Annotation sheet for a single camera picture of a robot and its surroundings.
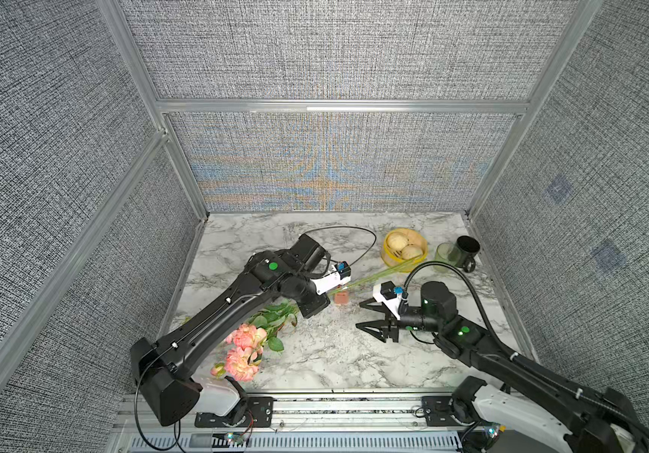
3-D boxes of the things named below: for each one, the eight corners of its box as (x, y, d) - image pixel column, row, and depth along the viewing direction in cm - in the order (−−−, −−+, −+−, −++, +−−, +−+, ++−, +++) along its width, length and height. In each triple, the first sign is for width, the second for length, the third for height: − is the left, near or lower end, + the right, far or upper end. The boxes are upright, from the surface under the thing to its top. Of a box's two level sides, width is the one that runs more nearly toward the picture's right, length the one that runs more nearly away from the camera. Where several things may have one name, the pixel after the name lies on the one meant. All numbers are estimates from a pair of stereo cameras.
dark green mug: (450, 272, 103) (460, 256, 96) (447, 251, 110) (457, 234, 102) (470, 275, 103) (482, 259, 95) (466, 253, 109) (477, 237, 101)
